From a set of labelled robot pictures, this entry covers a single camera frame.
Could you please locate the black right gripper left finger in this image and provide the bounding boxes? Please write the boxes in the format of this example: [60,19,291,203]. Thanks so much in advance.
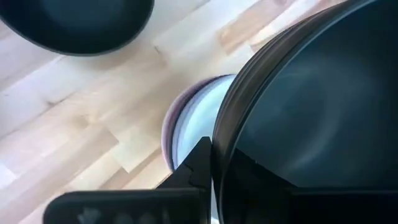
[155,136,213,191]

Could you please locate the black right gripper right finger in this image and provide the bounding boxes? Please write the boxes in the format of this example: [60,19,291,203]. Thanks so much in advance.
[222,147,297,224]

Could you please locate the dark teal ceramic bowl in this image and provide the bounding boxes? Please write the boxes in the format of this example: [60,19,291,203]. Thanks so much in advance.
[0,0,155,57]
[212,0,398,224]

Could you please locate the pink ceramic bowl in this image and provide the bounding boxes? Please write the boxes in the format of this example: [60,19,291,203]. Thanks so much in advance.
[160,73,237,172]

